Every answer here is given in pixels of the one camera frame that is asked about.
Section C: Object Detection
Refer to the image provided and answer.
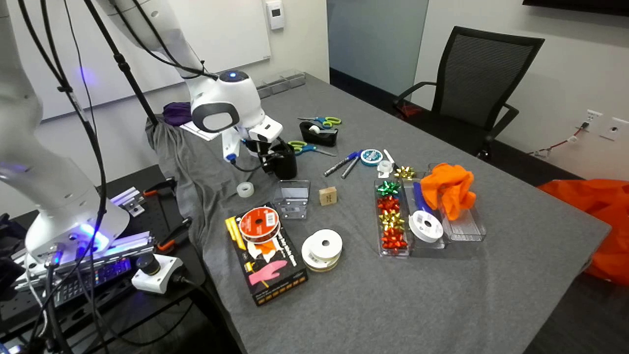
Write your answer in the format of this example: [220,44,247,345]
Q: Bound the black cup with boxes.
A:
[271,144,297,179]

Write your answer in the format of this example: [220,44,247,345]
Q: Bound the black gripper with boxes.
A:
[246,138,281,166]

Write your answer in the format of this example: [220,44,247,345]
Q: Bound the black office chair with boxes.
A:
[393,26,544,160]

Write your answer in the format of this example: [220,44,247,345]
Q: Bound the green handled scissors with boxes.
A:
[312,117,342,128]

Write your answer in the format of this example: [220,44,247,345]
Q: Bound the box of gift bows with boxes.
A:
[375,179,409,256]

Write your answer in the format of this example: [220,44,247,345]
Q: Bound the clear small box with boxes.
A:
[275,179,310,221]

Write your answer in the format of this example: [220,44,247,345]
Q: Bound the small wooden block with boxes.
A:
[318,187,338,207]

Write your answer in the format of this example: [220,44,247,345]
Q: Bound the red ribbon spool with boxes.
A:
[240,207,281,242]

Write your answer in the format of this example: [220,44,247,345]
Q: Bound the black yellow product box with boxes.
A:
[224,217,308,307]

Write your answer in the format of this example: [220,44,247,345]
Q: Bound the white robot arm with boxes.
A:
[0,0,283,262]

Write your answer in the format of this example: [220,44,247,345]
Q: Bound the orange tissue paper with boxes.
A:
[420,164,476,221]

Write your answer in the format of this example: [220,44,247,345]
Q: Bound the blue green small scissors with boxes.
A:
[287,140,332,156]

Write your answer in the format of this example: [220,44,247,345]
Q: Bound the white ribbon spool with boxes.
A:
[301,229,344,274]

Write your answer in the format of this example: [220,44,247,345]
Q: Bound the orange plastic bag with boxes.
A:
[536,178,629,288]

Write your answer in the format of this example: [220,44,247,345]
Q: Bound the clear tape roll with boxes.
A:
[236,181,255,199]

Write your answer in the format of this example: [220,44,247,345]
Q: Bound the clear plastic tray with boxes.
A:
[257,73,306,99]

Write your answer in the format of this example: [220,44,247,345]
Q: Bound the purple cloth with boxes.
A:
[163,103,190,126]

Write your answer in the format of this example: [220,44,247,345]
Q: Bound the blue white pens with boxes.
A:
[324,152,360,179]

